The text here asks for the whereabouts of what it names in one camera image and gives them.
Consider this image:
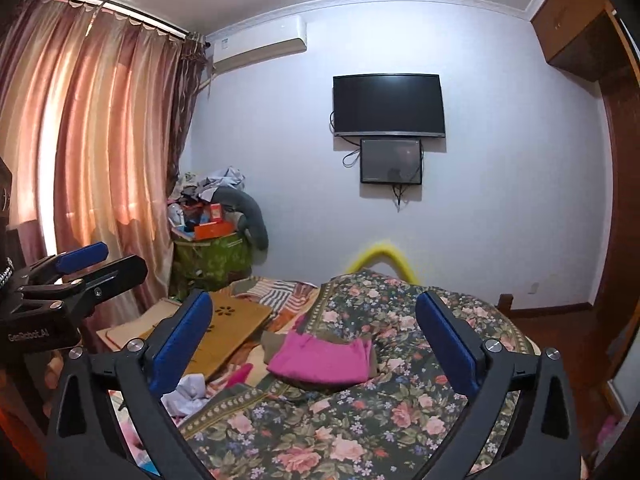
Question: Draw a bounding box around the orange yellow blanket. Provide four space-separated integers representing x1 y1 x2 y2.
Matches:
579 439 597 480

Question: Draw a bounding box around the green storage box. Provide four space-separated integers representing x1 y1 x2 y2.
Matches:
169 233 253 300

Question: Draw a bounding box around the white crumpled cloth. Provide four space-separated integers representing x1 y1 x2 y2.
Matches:
160 374 207 418

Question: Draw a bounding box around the orange box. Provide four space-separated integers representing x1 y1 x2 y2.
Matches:
193 220 235 242

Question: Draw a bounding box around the wooden bedpost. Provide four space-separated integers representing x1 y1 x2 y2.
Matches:
497 294 514 316

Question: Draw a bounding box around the floral green bedspread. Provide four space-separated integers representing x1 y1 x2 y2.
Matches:
177 268 539 480

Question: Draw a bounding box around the pink striped curtain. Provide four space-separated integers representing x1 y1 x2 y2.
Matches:
1 0 206 350

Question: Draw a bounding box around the grey plush pillow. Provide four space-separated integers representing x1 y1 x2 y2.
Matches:
213 186 269 252

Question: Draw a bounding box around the striped blanket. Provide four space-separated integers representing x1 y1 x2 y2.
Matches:
230 276 319 322

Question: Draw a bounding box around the yellow bed footboard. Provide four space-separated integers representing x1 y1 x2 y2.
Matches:
346 242 420 285

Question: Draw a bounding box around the white air conditioner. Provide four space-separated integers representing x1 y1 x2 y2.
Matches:
213 15 307 73

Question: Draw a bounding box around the wooden door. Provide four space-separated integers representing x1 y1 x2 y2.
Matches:
594 64 640 386

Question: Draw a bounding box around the wooden wardrobe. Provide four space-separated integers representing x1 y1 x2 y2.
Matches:
532 0 627 82

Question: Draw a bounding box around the small wall monitor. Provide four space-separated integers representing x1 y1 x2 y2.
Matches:
360 138 423 185

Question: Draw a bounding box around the wall television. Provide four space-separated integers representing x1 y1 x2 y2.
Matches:
333 74 446 138

